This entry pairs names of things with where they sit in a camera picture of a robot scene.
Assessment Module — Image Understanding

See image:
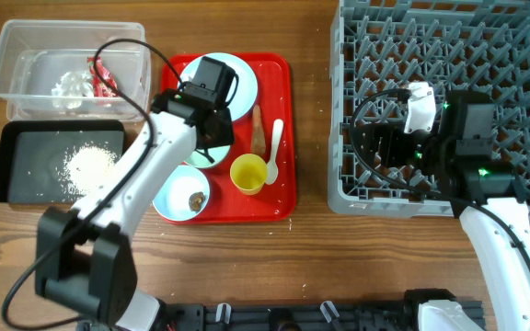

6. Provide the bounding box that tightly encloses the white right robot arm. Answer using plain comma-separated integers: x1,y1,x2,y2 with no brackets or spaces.
349,88,530,330

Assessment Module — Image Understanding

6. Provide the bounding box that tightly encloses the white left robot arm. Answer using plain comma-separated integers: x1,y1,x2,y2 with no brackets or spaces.
34,56,239,330

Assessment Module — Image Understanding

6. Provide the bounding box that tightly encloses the red serving tray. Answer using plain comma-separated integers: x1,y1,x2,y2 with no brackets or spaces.
166,52,296,224

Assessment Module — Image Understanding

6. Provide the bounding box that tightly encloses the light blue small bowl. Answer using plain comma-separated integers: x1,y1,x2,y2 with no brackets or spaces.
153,165,211,222

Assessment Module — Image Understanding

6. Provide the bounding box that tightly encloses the black plastic tray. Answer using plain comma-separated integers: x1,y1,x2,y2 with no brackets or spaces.
0,120,126,204

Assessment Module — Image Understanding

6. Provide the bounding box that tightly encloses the grey dishwasher rack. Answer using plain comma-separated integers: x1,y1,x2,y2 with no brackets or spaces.
328,1,530,218

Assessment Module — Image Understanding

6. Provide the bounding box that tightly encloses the red snack wrapper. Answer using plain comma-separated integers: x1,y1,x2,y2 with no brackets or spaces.
87,57,118,97

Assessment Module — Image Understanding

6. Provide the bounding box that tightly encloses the light blue plate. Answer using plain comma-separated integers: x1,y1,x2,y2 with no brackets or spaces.
178,51,259,123

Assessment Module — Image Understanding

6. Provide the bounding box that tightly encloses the pile of white rice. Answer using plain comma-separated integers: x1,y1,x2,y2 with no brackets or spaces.
58,143,119,198

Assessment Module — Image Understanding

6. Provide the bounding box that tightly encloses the white tissue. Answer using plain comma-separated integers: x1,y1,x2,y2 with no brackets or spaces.
52,71,94,109

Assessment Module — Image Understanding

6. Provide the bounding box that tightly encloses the yellow plastic cup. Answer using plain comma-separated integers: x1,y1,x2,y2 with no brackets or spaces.
230,154,267,195

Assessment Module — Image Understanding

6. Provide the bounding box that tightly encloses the green bowl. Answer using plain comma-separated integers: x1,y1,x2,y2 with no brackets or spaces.
184,145,230,169

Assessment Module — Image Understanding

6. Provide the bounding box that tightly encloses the clear plastic waste bin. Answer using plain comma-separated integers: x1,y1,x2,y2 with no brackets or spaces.
0,19,151,121

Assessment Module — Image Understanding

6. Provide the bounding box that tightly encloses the white plastic spoon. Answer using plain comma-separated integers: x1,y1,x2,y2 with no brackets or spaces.
265,119,284,185

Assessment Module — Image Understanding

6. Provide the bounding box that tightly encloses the brown food scrap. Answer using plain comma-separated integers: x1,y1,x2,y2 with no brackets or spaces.
189,191,206,212

